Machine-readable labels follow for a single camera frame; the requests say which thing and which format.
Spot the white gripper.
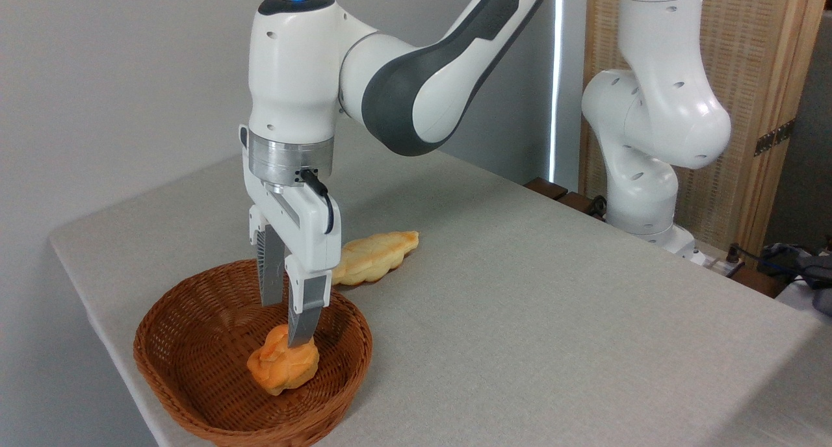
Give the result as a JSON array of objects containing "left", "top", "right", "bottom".
[{"left": 239, "top": 123, "right": 343, "bottom": 349}]

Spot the orange flower-shaped bread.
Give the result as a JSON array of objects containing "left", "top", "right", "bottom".
[{"left": 246, "top": 324, "right": 320, "bottom": 396}]

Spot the long pale yellow bread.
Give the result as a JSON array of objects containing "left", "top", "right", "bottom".
[{"left": 331, "top": 231, "right": 420, "bottom": 287}]

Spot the brown wicker basket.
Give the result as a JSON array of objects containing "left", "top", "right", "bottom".
[{"left": 133, "top": 259, "right": 374, "bottom": 447}]

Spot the dark brown wooden block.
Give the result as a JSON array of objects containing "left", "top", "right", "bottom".
[
  {"left": 558, "top": 192, "right": 597, "bottom": 216},
  {"left": 524, "top": 177, "right": 569, "bottom": 201}
]

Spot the white power strip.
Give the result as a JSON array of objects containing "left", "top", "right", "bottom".
[{"left": 704, "top": 255, "right": 746, "bottom": 279}]

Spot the dark metal hinge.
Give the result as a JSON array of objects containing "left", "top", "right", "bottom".
[{"left": 754, "top": 119, "right": 795, "bottom": 157}]

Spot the wooden woven folding screen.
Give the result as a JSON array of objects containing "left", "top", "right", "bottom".
[{"left": 578, "top": 0, "right": 831, "bottom": 259}]

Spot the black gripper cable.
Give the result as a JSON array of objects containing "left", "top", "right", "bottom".
[{"left": 299, "top": 169, "right": 335, "bottom": 235}]

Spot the grey bundle with cables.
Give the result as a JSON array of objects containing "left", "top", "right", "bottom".
[{"left": 757, "top": 239, "right": 832, "bottom": 316}]

